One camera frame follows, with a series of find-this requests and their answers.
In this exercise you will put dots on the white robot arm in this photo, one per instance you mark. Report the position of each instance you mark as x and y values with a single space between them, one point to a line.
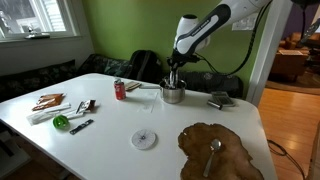
200 28

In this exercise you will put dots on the black lamp stand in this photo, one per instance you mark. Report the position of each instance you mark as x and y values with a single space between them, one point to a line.
310 30

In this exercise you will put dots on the long dark bench cushion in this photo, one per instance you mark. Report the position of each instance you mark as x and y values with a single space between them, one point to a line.
33 80

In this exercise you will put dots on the orange snack packet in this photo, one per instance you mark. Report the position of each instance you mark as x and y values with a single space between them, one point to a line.
51 97

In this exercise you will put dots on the silver brown snack wrapper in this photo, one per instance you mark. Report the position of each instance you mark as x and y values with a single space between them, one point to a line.
86 105

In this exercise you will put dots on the black flat strip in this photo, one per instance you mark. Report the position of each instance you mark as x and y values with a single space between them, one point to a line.
81 127

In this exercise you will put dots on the red soda can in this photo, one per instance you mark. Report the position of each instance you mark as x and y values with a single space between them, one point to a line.
119 90

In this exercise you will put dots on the black backpack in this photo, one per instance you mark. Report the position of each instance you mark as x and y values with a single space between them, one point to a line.
145 65

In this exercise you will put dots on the long white plastic packet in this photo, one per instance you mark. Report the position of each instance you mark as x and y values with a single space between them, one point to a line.
46 114

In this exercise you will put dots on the wooden stand post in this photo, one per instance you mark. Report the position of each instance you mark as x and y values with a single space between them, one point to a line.
316 153

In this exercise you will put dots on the green round plastic object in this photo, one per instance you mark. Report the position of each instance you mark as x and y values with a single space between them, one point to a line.
60 121

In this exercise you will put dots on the white framed window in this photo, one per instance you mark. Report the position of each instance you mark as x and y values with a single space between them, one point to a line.
33 16

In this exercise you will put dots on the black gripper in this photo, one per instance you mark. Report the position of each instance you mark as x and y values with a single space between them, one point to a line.
180 61

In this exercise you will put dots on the white wall paper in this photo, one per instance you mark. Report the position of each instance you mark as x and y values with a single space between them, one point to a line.
245 22

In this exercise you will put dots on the tan flat packet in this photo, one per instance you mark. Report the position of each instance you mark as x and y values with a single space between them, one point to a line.
132 85

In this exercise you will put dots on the small metal cylinder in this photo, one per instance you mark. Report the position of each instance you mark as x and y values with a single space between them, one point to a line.
214 104

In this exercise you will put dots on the grey desk calculator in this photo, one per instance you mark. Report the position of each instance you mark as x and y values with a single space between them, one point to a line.
222 98

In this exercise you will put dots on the metal spoon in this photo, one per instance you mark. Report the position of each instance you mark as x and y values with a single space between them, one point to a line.
213 151

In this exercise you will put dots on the brown wooden pieces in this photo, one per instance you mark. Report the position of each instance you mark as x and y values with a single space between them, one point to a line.
45 105

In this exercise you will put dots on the round white disc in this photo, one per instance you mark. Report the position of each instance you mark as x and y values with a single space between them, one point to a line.
143 139

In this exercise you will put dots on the brown wooden slab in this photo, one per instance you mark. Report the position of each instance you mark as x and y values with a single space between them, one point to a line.
230 160

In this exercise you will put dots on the dark floral bench cushion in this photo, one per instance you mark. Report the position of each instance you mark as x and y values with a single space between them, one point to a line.
103 65

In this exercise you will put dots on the dark patterned bench cushion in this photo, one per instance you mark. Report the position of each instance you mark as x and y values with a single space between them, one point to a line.
213 83

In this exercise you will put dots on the small object on windowsill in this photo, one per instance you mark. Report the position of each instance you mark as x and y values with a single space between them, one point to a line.
36 34

